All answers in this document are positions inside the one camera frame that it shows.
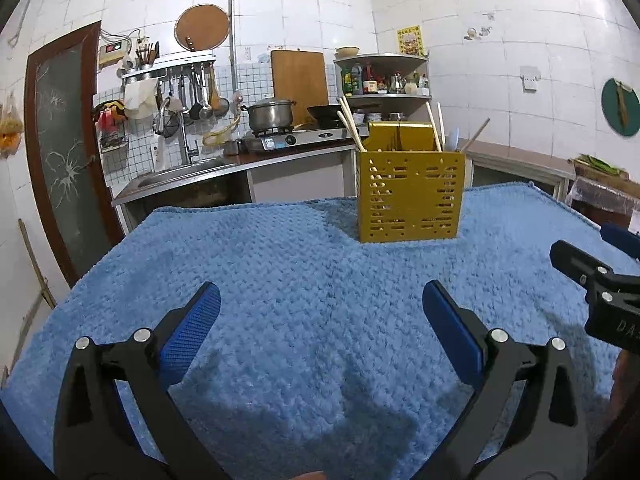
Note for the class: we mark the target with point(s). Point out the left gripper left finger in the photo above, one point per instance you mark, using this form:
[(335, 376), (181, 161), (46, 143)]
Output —
[(152, 361)]

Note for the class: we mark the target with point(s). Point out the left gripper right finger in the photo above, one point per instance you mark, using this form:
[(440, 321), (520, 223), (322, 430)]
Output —
[(489, 361)]

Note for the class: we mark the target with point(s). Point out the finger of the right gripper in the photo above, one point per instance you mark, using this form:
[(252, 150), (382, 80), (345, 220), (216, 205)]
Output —
[(622, 239), (600, 281)]

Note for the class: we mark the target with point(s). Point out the wooden chopstick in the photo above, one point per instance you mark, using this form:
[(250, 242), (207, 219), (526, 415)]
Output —
[(442, 130), (475, 136), (345, 114), (431, 117)]

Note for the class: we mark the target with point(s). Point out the light blue plastic spoon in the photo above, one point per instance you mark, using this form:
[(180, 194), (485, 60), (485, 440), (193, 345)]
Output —
[(452, 140)]

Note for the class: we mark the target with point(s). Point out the wooden chopstick diagonal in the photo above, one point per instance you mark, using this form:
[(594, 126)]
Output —
[(352, 130)]

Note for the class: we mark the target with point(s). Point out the kitchen counter cabinets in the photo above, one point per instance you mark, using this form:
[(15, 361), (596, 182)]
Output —
[(490, 163)]

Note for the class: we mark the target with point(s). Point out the blue textured towel mat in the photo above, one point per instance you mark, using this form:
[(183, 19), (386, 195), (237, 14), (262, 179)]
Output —
[(322, 358)]

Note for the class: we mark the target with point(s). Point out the yellow perforated utensil holder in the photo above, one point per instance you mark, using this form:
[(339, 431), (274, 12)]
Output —
[(409, 188)]

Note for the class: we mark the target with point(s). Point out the gas stove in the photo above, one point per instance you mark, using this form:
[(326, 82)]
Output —
[(285, 140)]

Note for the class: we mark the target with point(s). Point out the brown framed glass door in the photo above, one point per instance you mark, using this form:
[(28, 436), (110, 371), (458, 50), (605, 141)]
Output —
[(73, 201)]

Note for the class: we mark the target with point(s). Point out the steel cooking pot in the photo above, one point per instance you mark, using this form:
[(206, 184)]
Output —
[(270, 114)]

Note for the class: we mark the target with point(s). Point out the hanging utensil rack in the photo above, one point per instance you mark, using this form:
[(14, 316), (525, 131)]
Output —
[(176, 100)]

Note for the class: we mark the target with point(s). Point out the black wok pan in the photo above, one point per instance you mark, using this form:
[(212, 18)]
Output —
[(326, 116)]

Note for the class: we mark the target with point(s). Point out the wooden cutting board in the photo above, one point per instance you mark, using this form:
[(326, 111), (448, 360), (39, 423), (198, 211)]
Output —
[(299, 76)]

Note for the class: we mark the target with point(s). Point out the round wooden board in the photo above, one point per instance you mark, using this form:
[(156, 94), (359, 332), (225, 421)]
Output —
[(202, 27)]

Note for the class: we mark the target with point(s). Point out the green round wall plate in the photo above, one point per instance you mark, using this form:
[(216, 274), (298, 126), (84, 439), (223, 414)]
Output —
[(620, 107)]

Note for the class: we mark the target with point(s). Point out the white wall socket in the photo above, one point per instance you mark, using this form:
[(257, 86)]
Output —
[(530, 76)]

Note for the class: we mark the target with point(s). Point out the corner wall shelf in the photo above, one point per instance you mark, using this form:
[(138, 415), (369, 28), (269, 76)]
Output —
[(386, 83)]

